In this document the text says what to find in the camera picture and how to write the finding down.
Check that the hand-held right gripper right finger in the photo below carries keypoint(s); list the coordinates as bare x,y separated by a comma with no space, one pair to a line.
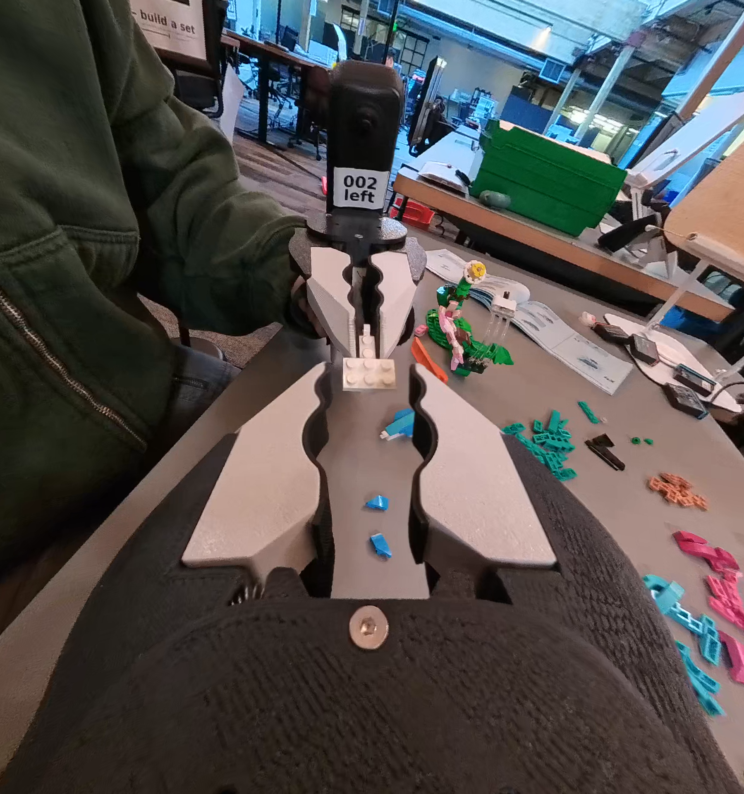
483,496

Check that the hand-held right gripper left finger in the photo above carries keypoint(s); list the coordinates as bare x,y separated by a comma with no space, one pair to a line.
254,496

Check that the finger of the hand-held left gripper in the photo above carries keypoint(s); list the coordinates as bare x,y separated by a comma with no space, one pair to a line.
325,285
400,285

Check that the white rectangular lego plate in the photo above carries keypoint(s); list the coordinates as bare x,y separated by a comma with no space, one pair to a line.
369,375

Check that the person's left forearm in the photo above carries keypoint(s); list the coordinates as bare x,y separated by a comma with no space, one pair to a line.
223,248

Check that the green and pink lego model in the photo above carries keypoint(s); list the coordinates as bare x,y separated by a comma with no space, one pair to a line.
440,332

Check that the pile of green lego plates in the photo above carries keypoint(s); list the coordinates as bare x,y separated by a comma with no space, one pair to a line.
548,446

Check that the blue lego wedge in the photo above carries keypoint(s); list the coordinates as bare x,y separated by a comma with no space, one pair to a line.
378,503
381,546

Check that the blue and white lego assembly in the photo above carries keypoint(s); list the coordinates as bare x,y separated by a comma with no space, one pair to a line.
400,425

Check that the cluster of black lego pieces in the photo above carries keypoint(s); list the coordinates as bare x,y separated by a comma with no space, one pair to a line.
604,451

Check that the single green lego plate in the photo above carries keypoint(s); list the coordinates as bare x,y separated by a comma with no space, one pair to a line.
589,412

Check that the pile of coral lego pieces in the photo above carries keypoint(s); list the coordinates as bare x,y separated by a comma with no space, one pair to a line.
679,491

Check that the pile of azure lego pieces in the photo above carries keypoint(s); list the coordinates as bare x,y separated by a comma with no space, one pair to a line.
694,633

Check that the pile of magenta lego pieces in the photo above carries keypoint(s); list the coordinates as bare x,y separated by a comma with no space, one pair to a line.
728,608

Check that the person's left hand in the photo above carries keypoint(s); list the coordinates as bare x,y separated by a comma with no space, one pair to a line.
303,310

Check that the printed paper sheet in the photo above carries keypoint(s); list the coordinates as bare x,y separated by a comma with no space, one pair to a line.
443,263

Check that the red plastic bin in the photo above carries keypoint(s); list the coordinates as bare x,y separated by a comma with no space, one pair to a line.
412,213

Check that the orange brick separator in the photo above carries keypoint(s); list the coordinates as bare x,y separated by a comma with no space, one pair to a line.
427,360

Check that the dark office desk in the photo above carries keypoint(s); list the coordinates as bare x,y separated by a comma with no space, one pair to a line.
266,53

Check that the person's dark trousers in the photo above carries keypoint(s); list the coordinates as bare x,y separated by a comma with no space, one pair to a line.
192,391

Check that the wooden work table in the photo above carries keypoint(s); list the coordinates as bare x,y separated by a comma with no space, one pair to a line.
508,223

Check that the black office chair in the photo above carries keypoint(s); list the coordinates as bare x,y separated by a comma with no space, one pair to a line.
204,90

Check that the open instruction booklet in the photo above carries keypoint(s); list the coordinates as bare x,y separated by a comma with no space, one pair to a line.
558,347

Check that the green plastic crate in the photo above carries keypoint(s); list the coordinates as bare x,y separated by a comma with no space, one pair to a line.
545,180

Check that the small black device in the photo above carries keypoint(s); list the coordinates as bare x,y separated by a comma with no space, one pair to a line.
612,334
694,375
645,348
685,400

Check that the white paper sign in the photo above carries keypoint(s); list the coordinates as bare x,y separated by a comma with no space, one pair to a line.
167,25

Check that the white flat tray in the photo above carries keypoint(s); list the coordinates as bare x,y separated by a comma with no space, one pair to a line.
669,355

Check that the person in green hoodie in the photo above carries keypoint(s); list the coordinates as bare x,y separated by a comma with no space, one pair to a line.
49,310

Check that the tan folding table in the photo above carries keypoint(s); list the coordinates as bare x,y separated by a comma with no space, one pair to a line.
719,211

